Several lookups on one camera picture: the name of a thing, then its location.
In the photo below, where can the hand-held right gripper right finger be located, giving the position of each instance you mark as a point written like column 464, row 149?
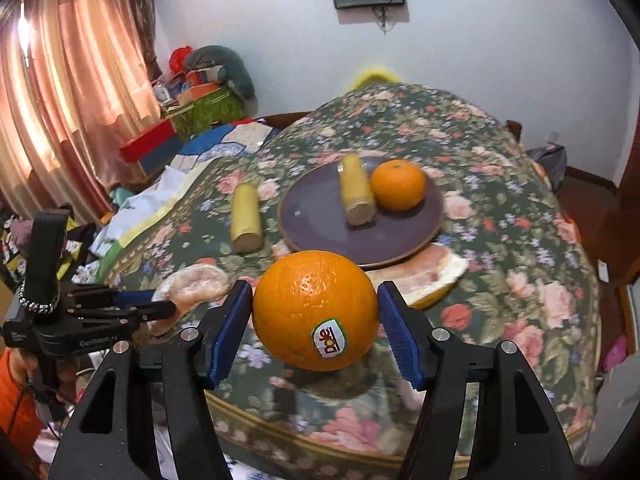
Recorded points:
column 402, row 340

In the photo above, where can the pink curtain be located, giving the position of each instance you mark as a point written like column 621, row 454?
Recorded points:
column 75, row 85

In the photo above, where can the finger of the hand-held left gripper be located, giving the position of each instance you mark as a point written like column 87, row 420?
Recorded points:
column 132, row 298
column 155, row 311

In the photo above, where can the pile of colourful clothes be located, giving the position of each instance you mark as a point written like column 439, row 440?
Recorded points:
column 75, row 245

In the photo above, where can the patchwork quilt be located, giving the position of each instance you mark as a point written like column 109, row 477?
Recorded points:
column 225, row 142

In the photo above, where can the green patterned box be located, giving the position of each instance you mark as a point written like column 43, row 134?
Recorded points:
column 210, row 109

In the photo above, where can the red box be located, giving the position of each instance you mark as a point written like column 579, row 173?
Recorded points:
column 147, row 142

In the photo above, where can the large orange with sticker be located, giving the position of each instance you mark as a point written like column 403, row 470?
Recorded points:
column 310, row 300

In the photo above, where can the peeled pomelo segment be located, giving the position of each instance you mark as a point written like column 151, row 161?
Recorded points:
column 195, row 284

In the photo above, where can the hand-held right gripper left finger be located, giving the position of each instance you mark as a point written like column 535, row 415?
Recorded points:
column 227, row 335

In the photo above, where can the orange box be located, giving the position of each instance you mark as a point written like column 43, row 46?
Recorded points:
column 200, row 91

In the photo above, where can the small orange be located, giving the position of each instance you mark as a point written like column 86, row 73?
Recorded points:
column 397, row 185

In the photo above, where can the pomelo peel wedge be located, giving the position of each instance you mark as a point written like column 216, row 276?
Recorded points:
column 435, row 275

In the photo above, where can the purple plate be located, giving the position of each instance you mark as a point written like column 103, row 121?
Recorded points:
column 320, row 225

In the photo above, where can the dark bag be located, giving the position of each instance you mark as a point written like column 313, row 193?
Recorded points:
column 547, row 160

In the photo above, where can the yellow fuzzy item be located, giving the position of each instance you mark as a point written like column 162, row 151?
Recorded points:
column 374, row 75

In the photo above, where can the yellow banana piece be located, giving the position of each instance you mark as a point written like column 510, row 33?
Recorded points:
column 356, row 190
column 245, row 217

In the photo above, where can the grey-green pillow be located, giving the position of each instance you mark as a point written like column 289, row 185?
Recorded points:
column 225, row 65

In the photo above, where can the white cloth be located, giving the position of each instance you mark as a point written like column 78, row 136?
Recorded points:
column 150, row 200

